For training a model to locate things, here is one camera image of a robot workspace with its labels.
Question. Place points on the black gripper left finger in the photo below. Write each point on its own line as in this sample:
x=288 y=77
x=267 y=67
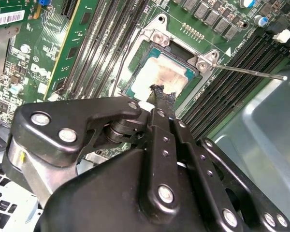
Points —
x=62 y=113

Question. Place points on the metal locking lever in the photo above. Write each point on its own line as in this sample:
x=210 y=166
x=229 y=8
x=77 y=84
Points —
x=251 y=71

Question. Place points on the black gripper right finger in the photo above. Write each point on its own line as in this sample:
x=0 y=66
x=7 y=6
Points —
x=200 y=169

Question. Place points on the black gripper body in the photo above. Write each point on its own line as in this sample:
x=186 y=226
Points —
x=99 y=193

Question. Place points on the silver CPU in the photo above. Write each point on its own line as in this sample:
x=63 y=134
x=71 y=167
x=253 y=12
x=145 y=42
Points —
x=164 y=70

